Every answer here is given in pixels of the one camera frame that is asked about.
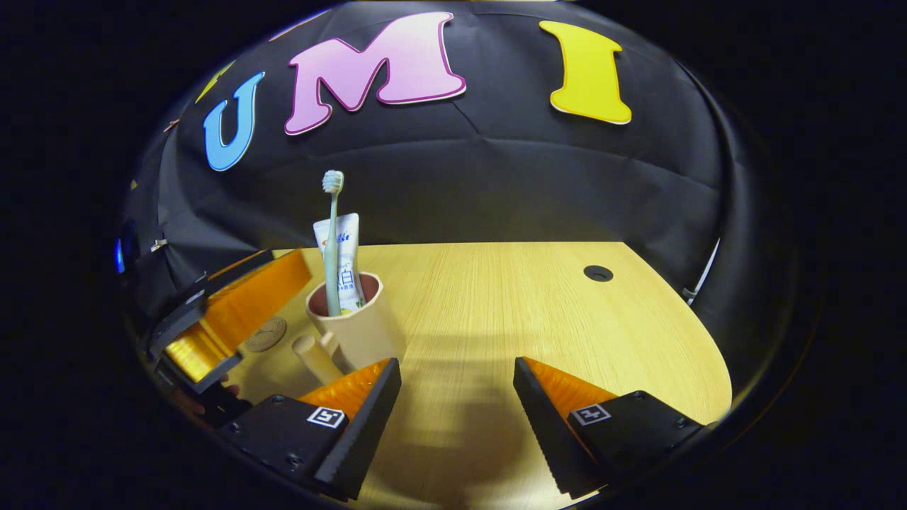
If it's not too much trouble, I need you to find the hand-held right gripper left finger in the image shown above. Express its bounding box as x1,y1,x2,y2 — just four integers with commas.
216,358,402,502

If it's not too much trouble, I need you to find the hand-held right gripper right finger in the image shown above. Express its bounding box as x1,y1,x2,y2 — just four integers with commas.
514,356,709,499

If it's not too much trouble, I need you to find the round cork coaster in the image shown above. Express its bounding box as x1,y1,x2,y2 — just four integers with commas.
244,317,288,353

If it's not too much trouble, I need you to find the light blue toothbrush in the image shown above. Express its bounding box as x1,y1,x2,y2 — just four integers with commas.
321,170,346,317

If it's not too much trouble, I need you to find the beige cup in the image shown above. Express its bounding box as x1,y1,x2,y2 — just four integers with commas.
292,271,406,387

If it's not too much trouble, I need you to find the white toothpaste tube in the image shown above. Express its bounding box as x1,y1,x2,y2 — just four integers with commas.
313,213,366,316

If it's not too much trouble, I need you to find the wooden desktop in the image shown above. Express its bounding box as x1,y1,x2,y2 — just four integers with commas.
152,242,733,510

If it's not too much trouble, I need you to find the white bar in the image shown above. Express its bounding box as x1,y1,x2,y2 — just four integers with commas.
682,237,722,298

